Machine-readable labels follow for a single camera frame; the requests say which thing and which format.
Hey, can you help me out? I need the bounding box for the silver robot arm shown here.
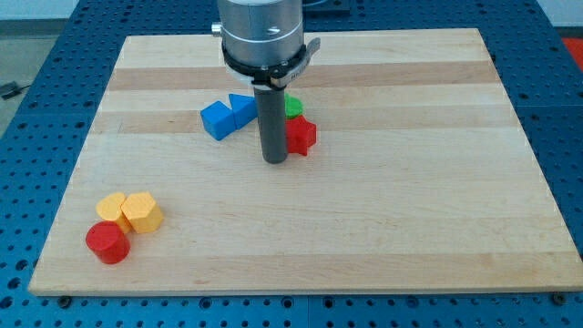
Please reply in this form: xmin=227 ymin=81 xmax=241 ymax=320
xmin=217 ymin=0 xmax=308 ymax=164

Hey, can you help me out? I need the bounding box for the blue cube block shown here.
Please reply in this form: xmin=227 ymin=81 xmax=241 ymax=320
xmin=200 ymin=101 xmax=236 ymax=141

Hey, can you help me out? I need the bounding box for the yellow rounded block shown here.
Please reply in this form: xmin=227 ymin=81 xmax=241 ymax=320
xmin=96 ymin=192 xmax=132 ymax=233

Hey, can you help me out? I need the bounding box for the red cylinder block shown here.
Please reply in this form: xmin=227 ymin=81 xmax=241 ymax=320
xmin=86 ymin=221 xmax=130 ymax=264

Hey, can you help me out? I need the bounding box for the black clamp ring with lever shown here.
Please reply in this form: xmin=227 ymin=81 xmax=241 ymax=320
xmin=221 ymin=37 xmax=322 ymax=90

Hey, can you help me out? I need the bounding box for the red star block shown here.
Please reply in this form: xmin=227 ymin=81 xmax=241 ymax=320
xmin=286 ymin=115 xmax=317 ymax=156

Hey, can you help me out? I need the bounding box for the blue triangle block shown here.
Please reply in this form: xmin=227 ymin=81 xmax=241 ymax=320
xmin=229 ymin=94 xmax=258 ymax=129

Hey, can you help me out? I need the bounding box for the green round block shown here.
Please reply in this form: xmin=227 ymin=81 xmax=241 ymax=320
xmin=284 ymin=94 xmax=303 ymax=119

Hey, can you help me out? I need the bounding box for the yellow hexagon block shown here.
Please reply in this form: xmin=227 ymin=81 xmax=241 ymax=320
xmin=121 ymin=191 xmax=164 ymax=233

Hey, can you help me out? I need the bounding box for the wooden board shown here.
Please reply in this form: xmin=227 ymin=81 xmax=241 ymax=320
xmin=29 ymin=28 xmax=582 ymax=296

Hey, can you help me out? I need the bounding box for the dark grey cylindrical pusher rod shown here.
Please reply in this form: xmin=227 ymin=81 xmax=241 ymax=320
xmin=254 ymin=88 xmax=288 ymax=164

